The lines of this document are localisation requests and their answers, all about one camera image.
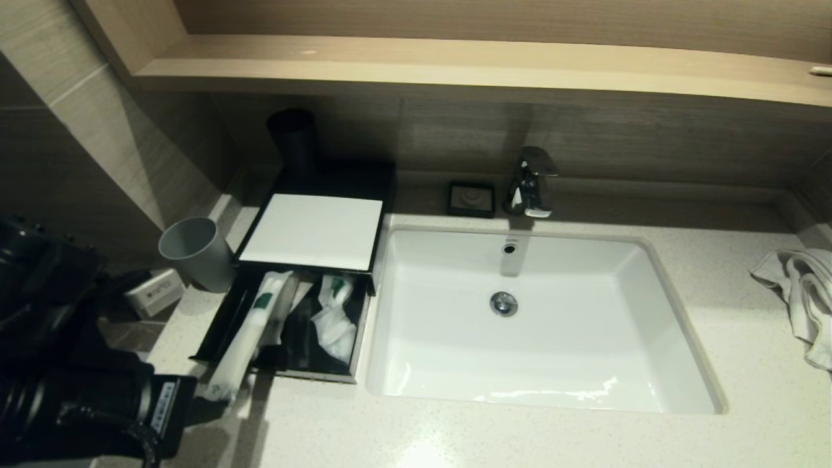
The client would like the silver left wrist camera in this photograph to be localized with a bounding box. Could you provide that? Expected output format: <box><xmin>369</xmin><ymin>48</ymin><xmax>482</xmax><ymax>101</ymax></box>
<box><xmin>124</xmin><ymin>267</ymin><xmax>185</xmax><ymax>320</ymax></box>

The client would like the black tumbler cup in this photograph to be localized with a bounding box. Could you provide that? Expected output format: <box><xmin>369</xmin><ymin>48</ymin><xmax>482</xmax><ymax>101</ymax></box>
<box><xmin>266</xmin><ymin>108</ymin><xmax>319</xmax><ymax>180</ymax></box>

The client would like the clear sachet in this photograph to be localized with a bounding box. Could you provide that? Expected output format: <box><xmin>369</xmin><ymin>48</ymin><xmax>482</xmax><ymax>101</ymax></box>
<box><xmin>311</xmin><ymin>300</ymin><xmax>358</xmax><ymax>365</ymax></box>

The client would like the toothbrush toothpaste packet green label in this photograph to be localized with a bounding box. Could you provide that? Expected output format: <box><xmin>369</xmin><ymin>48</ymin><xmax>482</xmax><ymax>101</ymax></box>
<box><xmin>200</xmin><ymin>270</ymin><xmax>297</xmax><ymax>404</ymax></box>

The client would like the chrome sink drain stopper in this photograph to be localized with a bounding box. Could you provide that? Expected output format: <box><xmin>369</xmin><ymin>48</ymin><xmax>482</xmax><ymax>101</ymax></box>
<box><xmin>489</xmin><ymin>291</ymin><xmax>519</xmax><ymax>318</ymax></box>

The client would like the white towel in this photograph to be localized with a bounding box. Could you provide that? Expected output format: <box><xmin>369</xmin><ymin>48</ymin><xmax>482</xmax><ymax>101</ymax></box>
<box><xmin>748</xmin><ymin>248</ymin><xmax>832</xmax><ymax>372</ymax></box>

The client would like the chrome sink faucet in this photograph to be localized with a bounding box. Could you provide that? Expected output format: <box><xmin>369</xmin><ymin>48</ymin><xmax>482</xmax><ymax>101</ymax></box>
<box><xmin>504</xmin><ymin>146</ymin><xmax>560</xmax><ymax>219</ymax></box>

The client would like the drawer with plastic bags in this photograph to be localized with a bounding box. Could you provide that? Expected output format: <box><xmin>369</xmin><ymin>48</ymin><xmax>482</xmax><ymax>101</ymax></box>
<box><xmin>190</xmin><ymin>269</ymin><xmax>373</xmax><ymax>385</ymax></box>

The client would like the white sink basin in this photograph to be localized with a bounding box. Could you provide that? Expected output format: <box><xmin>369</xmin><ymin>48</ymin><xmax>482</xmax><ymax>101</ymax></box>
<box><xmin>365</xmin><ymin>225</ymin><xmax>728</xmax><ymax>415</ymax></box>

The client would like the black soap dish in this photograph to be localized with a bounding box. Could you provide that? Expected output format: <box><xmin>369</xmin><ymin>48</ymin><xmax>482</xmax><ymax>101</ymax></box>
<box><xmin>447</xmin><ymin>181</ymin><xmax>497</xmax><ymax>219</ymax></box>

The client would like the light wooden shelf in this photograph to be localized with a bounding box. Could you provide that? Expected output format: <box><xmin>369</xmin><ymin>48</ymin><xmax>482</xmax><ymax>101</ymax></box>
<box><xmin>68</xmin><ymin>0</ymin><xmax>832</xmax><ymax>108</ymax></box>

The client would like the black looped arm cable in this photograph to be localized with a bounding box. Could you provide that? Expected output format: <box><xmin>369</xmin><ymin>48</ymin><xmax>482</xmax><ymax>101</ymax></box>
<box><xmin>58</xmin><ymin>403</ymin><xmax>163</xmax><ymax>468</ymax></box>

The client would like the black amenity box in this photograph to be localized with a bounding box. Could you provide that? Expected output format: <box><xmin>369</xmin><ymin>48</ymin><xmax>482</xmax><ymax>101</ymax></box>
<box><xmin>233</xmin><ymin>161</ymin><xmax>398</xmax><ymax>297</ymax></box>

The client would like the grey plastic cup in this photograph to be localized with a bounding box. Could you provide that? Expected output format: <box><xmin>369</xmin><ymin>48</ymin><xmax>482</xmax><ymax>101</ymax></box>
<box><xmin>157</xmin><ymin>216</ymin><xmax>235</xmax><ymax>293</ymax></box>

